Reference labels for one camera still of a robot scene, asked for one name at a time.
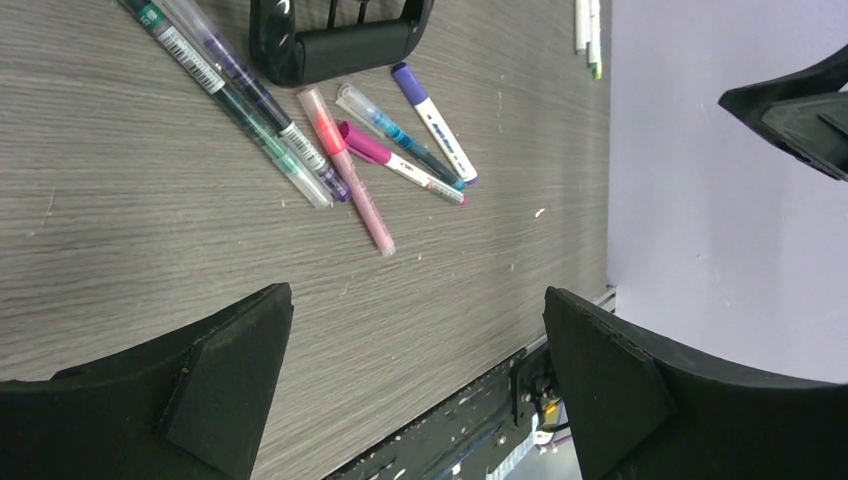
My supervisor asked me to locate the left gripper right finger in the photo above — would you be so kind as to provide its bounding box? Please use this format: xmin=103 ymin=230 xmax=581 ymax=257
xmin=543 ymin=287 xmax=847 ymax=479

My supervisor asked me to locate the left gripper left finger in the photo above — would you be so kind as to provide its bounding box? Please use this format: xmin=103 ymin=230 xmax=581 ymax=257
xmin=1 ymin=283 xmax=293 ymax=479

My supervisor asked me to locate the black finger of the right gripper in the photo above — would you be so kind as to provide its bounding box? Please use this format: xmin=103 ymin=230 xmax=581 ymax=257
xmin=718 ymin=47 xmax=847 ymax=181

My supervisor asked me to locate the lime green cap marker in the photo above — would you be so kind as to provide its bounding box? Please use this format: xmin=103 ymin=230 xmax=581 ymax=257
xmin=591 ymin=0 xmax=604 ymax=81

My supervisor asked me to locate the pink marker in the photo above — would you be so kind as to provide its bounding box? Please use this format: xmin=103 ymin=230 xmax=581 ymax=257
xmin=296 ymin=87 xmax=395 ymax=257

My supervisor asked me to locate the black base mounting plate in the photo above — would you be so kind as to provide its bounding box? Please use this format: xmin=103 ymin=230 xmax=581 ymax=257
xmin=329 ymin=338 xmax=558 ymax=479

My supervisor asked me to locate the dark purple marker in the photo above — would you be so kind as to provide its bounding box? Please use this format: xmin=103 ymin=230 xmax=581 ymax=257
xmin=163 ymin=0 xmax=352 ymax=202

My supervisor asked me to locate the magenta cap white marker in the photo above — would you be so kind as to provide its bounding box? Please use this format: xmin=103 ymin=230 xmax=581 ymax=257
xmin=336 ymin=121 xmax=467 ymax=206

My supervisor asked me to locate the purple cap white marker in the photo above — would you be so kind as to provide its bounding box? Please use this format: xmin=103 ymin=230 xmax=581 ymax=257
xmin=391 ymin=62 xmax=479 ymax=184

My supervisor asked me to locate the light blue marker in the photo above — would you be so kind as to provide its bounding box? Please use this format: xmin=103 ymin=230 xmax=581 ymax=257
xmin=335 ymin=83 xmax=465 ymax=191

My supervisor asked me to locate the black poker chip case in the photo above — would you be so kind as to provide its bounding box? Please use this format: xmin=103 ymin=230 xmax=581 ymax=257
xmin=248 ymin=1 xmax=434 ymax=88

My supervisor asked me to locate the dark green marker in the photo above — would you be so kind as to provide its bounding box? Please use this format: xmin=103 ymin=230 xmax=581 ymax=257
xmin=121 ymin=0 xmax=333 ymax=208

